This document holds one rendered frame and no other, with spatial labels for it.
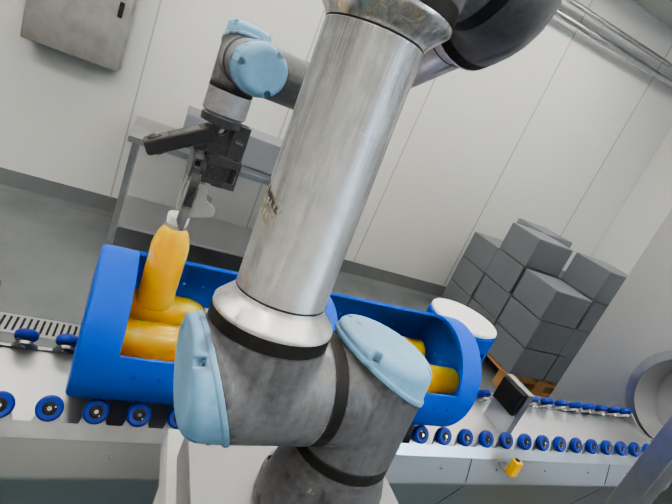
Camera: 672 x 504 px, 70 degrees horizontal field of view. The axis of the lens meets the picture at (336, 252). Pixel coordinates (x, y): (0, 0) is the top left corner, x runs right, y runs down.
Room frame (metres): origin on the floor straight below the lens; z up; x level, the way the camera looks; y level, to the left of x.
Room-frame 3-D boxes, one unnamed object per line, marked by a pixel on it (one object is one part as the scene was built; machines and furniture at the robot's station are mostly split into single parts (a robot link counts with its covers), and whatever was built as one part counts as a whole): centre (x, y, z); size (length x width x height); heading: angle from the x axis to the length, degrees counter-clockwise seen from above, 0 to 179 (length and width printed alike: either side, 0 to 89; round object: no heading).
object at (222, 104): (0.83, 0.27, 1.55); 0.08 x 0.08 x 0.05
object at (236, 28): (0.83, 0.27, 1.63); 0.09 x 0.08 x 0.11; 30
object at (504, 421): (1.31, -0.65, 1.00); 0.10 x 0.04 x 0.15; 27
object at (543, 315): (4.26, -1.76, 0.59); 1.20 x 0.80 x 1.19; 25
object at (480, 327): (1.82, -0.57, 1.03); 0.28 x 0.28 x 0.01
